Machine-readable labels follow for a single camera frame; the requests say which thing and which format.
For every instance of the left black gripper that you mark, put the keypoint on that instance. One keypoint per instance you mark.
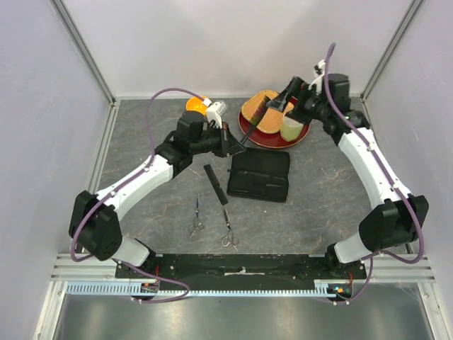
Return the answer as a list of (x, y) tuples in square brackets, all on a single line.
[(228, 143)]

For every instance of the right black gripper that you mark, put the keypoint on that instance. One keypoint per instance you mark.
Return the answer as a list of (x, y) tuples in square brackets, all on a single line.
[(298, 88)]

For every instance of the black tail comb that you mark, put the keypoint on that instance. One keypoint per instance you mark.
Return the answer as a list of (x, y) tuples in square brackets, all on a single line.
[(255, 120)]

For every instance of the black zip tool case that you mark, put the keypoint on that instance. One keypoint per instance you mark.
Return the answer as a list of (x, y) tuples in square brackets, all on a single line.
[(260, 174)]

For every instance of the black straight comb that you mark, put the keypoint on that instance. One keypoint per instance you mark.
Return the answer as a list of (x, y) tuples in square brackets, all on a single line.
[(215, 184)]

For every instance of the silver scissors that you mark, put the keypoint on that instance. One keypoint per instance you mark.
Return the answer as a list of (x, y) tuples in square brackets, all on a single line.
[(229, 240), (197, 225)]

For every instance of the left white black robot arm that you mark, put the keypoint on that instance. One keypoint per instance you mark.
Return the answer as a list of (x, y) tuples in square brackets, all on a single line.
[(95, 221)]

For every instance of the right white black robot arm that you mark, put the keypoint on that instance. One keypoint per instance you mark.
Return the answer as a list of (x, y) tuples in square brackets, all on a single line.
[(397, 216)]

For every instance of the woven bamboo basket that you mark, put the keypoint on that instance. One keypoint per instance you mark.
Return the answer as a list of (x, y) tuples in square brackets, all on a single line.
[(272, 120)]

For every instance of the pale green cup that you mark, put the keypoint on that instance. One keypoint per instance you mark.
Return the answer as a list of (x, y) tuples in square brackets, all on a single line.
[(290, 129)]

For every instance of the red round tray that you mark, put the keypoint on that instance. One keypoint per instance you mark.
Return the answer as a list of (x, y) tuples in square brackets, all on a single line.
[(272, 141)]

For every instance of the orange bowl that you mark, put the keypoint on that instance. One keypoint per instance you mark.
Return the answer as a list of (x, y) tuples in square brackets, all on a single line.
[(198, 104)]

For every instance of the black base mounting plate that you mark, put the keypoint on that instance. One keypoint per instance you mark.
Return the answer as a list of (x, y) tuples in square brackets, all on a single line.
[(182, 267)]

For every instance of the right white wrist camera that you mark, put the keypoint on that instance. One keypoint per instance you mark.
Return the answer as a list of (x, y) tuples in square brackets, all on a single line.
[(319, 72)]

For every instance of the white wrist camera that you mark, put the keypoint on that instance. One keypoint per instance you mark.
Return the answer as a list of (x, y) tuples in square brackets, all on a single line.
[(214, 113), (319, 72)]

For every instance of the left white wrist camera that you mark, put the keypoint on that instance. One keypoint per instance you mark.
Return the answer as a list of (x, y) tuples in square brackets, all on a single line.
[(214, 113)]

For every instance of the right aluminium corner post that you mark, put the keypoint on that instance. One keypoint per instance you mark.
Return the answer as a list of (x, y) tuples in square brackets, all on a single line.
[(396, 39)]

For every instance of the aluminium corner post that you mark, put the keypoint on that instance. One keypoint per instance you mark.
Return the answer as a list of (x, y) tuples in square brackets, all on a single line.
[(396, 39), (76, 37)]

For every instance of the light blue cable duct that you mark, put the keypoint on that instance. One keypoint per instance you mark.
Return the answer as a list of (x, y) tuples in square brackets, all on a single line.
[(317, 290)]

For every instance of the aluminium front frame rail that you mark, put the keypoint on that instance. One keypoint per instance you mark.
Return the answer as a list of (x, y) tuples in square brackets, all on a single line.
[(386, 269)]

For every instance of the left aluminium corner post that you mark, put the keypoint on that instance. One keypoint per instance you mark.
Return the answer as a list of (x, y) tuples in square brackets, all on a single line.
[(76, 37)]

